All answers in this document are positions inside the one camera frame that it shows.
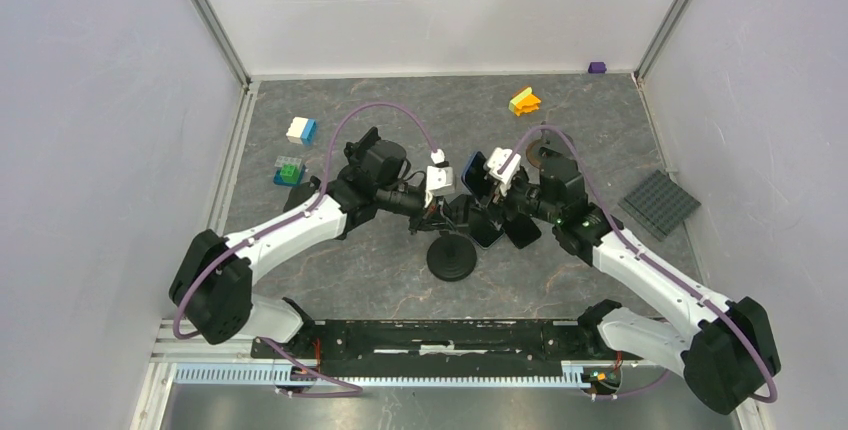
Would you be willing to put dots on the black phone light blue edge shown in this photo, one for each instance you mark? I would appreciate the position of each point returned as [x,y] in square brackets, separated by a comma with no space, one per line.
[358,150]

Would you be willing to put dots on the yellow orange toy block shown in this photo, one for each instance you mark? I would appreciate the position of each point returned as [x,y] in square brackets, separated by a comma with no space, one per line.
[524,102]

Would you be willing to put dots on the purple small block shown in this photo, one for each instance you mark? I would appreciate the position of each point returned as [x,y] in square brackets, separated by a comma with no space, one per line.
[597,67]

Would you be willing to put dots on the dark grey phone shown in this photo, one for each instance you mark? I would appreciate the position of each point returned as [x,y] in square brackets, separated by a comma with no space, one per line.
[521,230]

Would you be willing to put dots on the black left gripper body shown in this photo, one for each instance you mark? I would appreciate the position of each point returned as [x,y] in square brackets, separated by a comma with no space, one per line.
[414,208]

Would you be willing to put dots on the black folding desk stand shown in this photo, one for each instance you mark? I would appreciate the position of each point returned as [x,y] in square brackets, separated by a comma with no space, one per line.
[301,193]

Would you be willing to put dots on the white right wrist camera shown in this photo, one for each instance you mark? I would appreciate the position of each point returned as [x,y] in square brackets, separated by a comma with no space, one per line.
[502,166]

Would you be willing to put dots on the green blue toy bricks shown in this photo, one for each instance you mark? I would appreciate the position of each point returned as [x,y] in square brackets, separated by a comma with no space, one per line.
[289,171]

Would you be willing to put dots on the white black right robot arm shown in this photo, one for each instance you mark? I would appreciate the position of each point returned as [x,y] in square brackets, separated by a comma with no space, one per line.
[723,349]

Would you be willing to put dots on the black phone stand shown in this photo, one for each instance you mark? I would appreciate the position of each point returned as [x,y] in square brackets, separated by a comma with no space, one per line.
[451,257]

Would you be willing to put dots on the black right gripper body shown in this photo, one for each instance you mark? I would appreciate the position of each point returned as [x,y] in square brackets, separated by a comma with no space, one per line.
[525,197]

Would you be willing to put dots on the grey studded baseplate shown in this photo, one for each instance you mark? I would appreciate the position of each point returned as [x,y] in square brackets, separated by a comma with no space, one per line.
[659,204]

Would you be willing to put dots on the white blue toy block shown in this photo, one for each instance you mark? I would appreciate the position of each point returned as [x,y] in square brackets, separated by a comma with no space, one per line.
[301,131]

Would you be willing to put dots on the black flat phone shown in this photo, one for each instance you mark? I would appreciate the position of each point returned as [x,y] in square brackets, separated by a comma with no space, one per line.
[481,230]

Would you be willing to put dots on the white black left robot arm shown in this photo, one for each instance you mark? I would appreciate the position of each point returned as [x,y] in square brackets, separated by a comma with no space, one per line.
[214,285]

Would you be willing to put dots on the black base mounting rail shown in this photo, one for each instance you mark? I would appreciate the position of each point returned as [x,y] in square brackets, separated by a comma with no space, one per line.
[446,348]

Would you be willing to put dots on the dark blue edged phone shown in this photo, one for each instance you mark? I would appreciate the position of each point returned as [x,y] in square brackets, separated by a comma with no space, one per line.
[476,179]

